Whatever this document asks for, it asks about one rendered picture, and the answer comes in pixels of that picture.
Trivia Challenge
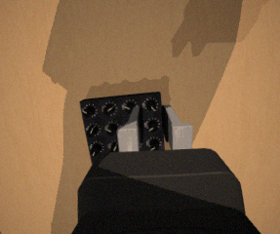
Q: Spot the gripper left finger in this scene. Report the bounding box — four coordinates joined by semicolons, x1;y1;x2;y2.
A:
117;106;143;152

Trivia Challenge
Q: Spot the black knob box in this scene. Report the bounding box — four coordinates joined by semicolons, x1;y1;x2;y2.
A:
79;92;165;164

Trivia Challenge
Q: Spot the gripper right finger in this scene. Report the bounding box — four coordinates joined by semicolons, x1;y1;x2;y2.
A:
162;105;193;150

